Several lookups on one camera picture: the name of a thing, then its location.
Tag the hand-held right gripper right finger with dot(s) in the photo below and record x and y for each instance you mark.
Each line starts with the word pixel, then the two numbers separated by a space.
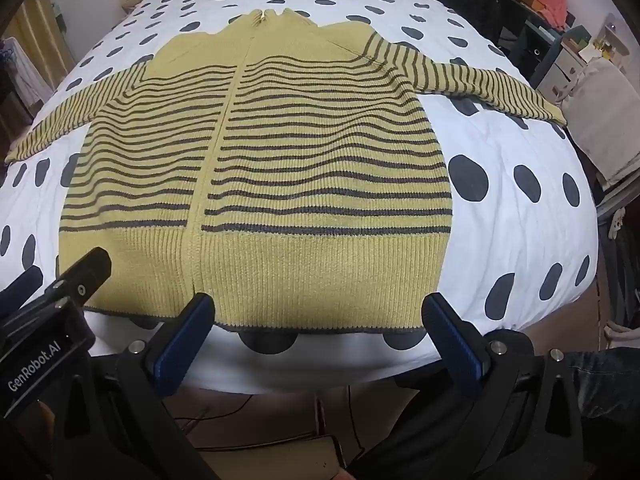
pixel 457 347

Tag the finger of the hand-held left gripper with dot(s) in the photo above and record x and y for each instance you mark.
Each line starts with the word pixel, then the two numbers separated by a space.
pixel 87 267

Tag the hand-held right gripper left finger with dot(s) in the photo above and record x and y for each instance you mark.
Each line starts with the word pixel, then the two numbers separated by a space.
pixel 182 342

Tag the yellow striped knit sweater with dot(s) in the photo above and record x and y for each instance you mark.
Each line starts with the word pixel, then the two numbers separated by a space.
pixel 310 200

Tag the white polka dot bed cover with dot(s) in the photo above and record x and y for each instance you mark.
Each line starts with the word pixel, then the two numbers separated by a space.
pixel 515 220

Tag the person's leg in jeans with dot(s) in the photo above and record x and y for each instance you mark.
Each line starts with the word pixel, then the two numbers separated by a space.
pixel 607 385

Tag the beige cushion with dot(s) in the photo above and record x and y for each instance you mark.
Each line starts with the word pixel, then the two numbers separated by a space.
pixel 607 110

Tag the white drawer unit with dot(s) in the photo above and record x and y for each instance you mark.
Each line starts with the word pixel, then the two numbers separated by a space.
pixel 567 70

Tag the dark drawer cabinet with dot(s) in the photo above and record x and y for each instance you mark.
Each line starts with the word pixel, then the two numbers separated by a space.
pixel 542 45

